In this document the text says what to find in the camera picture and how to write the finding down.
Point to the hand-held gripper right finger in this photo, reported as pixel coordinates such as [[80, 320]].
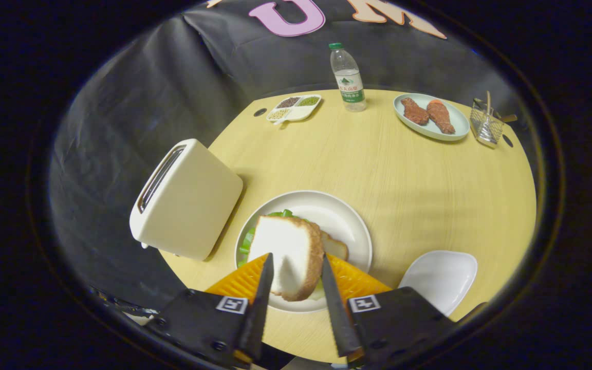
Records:
[[338, 313]]

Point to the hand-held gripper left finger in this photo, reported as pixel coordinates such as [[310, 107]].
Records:
[[257, 313]]

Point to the plain white bread slice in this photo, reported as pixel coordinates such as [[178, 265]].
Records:
[[285, 246]]

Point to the green lettuce leaf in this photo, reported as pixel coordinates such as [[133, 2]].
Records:
[[247, 241]]

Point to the bread slice under ham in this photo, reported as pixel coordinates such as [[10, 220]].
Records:
[[336, 247]]

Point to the large round white plate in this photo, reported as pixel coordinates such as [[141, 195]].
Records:
[[337, 210]]

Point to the small white plate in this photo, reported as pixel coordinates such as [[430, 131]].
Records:
[[437, 277]]

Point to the cream toaster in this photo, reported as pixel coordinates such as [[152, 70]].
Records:
[[193, 205]]

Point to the white divided condiment dish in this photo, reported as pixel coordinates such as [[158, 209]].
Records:
[[301, 112]]

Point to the brown meat piece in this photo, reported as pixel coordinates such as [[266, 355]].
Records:
[[415, 112], [441, 117]]

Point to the pale blue oval plate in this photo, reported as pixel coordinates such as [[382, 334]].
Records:
[[458, 126]]

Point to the clear plastic water bottle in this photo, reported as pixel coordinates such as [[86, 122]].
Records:
[[350, 82]]

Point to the black backdrop cloth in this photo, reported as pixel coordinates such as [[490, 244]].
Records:
[[136, 92]]

